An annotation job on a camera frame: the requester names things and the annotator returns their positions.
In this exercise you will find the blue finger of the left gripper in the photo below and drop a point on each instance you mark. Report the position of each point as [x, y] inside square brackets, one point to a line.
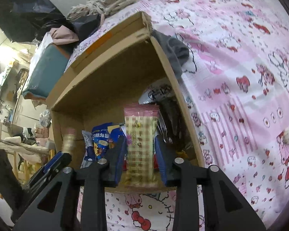
[52, 162]

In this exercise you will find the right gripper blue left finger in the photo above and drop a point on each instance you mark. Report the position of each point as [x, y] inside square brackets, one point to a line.
[121, 150]

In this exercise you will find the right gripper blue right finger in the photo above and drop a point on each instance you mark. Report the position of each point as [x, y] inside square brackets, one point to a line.
[162, 159]

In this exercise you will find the yellow checkered snack packet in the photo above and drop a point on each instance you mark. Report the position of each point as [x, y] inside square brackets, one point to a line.
[141, 122]

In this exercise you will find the white blue snack packet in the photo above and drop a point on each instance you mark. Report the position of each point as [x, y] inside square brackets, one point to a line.
[89, 156]

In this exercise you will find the blue white snack bag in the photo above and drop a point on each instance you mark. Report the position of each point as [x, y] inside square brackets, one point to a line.
[115, 131]

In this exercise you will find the blue yellow snack bag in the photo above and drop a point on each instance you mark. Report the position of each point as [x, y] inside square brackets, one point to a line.
[100, 137]

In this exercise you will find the dark brown snack packet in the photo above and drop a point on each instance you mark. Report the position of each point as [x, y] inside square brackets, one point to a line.
[170, 119]

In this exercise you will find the brown cardboard box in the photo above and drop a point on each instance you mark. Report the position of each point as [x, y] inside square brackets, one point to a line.
[112, 73]

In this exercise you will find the grey cloth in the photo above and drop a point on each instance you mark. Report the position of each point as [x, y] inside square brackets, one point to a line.
[177, 52]

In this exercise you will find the pink cartoon bed sheet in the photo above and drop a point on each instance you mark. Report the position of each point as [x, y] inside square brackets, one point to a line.
[236, 87]

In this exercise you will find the teal cushioned chair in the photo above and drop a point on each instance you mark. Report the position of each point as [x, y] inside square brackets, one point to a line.
[47, 66]

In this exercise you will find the black garment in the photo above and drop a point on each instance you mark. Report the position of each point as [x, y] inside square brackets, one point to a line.
[24, 21]

